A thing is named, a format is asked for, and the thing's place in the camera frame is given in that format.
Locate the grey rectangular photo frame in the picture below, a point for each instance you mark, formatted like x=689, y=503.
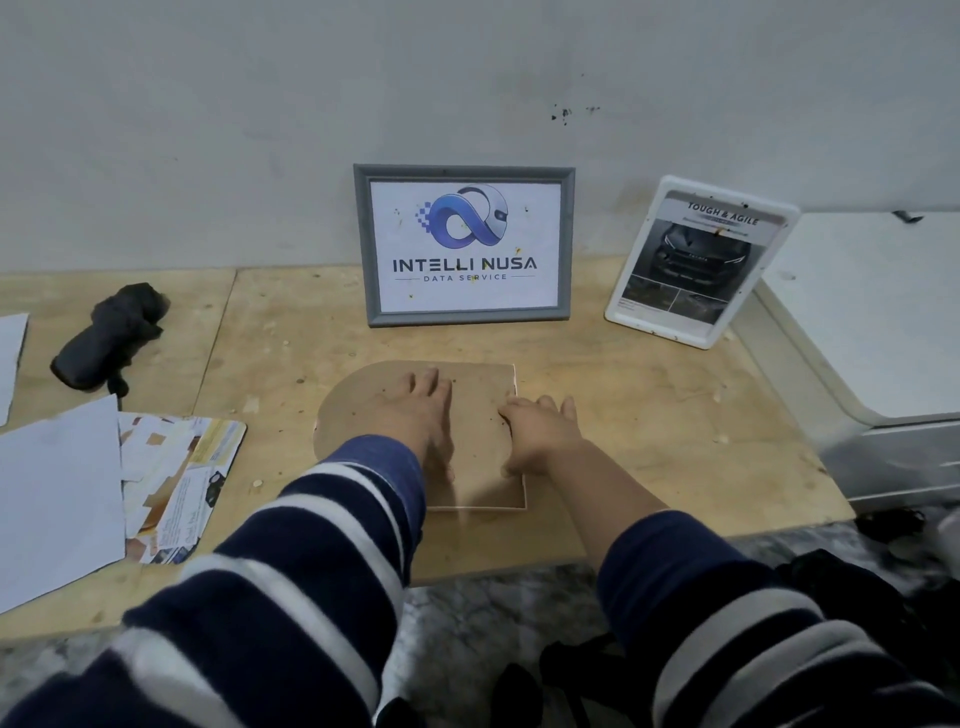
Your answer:
x=361, y=247

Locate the person's left forearm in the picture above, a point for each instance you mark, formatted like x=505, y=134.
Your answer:
x=285, y=600

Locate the white cut paper sheet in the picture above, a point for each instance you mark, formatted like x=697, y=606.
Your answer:
x=11, y=360

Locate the pink arched photo frame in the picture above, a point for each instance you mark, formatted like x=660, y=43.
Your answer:
x=480, y=510

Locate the black stool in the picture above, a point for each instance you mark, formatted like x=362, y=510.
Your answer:
x=585, y=667

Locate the cut brochure pages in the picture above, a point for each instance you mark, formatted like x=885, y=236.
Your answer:
x=187, y=480

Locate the black bag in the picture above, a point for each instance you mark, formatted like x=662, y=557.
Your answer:
x=877, y=600

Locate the person's right hand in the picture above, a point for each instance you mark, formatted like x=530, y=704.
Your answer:
x=540, y=435

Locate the person's right forearm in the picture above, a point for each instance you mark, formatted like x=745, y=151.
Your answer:
x=712, y=622

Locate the large white paper sheet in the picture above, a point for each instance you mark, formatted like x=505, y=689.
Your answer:
x=52, y=502

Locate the small black clip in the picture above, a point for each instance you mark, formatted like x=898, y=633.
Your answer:
x=907, y=217

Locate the white rectangular photo frame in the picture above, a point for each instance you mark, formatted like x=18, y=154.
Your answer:
x=675, y=334

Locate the person's black shoe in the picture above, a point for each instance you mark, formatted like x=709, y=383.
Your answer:
x=514, y=697

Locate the white cabinet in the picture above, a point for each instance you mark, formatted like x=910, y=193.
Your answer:
x=877, y=322

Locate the brown arched backing board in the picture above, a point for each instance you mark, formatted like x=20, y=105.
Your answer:
x=480, y=420

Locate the black cleaning cloth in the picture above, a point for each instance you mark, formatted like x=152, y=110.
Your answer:
x=105, y=345

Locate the person's left hand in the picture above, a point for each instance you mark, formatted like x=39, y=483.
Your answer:
x=420, y=420

